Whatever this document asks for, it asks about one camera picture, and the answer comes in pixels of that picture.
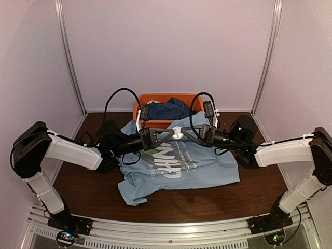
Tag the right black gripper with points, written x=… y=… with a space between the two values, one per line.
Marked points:
x=206 y=132

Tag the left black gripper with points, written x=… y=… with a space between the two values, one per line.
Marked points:
x=150 y=141

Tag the painted round brooch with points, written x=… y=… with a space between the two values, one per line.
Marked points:
x=177 y=135

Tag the light blue printed t-shirt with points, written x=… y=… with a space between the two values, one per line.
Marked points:
x=175 y=165

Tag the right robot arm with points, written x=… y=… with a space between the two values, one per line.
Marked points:
x=314 y=147

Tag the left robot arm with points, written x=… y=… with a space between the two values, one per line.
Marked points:
x=38 y=143

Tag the black open brooch case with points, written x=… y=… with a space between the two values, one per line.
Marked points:
x=86 y=138

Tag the dark blue garment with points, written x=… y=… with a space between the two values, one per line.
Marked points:
x=173 y=109

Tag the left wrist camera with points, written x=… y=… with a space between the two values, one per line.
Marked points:
x=142 y=117

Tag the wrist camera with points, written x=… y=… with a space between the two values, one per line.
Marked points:
x=142 y=117
x=211 y=114

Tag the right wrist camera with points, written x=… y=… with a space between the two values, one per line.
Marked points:
x=211 y=114

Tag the aluminium front rail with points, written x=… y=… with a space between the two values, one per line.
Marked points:
x=232 y=233

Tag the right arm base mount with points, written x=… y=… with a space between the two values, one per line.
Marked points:
x=269 y=222

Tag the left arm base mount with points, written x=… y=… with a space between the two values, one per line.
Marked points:
x=71 y=224

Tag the right aluminium corner post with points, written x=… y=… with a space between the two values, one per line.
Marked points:
x=273 y=37

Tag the aluminium corner post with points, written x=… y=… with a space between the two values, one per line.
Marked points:
x=273 y=37
x=68 y=57

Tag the left aluminium corner post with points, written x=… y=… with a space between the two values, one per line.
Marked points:
x=68 y=57

